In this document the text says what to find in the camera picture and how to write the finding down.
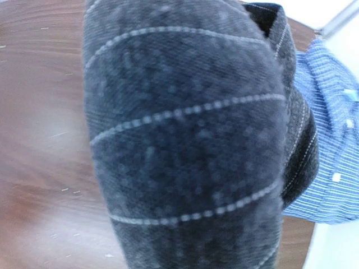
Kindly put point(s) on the blue checked shirt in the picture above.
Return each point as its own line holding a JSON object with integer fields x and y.
{"x": 331, "y": 91}

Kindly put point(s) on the right aluminium frame post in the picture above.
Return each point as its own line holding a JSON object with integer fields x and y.
{"x": 339, "y": 21}

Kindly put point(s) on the black pinstriped long sleeve shirt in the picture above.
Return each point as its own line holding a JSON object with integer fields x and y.
{"x": 198, "y": 135}

